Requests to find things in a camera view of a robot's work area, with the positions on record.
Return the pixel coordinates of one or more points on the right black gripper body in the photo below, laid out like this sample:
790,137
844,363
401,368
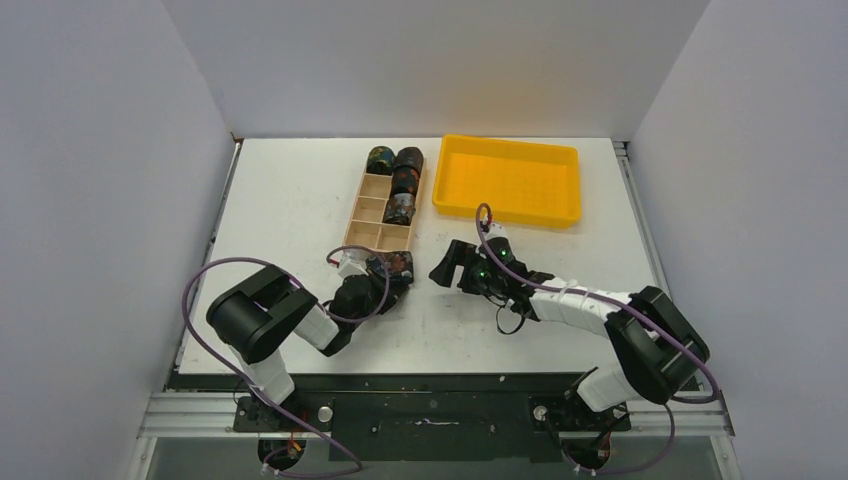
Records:
465,274

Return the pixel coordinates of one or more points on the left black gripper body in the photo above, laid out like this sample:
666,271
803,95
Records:
376,299

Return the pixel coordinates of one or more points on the wooden compartment box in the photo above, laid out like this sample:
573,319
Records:
366,226

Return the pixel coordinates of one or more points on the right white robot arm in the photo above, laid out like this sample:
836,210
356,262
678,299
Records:
657,350

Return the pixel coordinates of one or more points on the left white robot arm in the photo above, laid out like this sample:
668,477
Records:
256,316

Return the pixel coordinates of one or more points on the yellow plastic tray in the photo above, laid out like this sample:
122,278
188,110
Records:
525,183

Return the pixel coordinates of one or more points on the rolled tie blue yellow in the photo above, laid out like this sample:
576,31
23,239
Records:
380,161

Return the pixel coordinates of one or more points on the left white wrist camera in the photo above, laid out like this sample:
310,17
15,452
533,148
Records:
351,265

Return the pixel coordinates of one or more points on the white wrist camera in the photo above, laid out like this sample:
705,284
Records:
351,265
493,231

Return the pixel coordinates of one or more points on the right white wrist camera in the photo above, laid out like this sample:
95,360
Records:
493,231

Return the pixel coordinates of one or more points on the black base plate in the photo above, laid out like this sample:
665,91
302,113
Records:
473,417

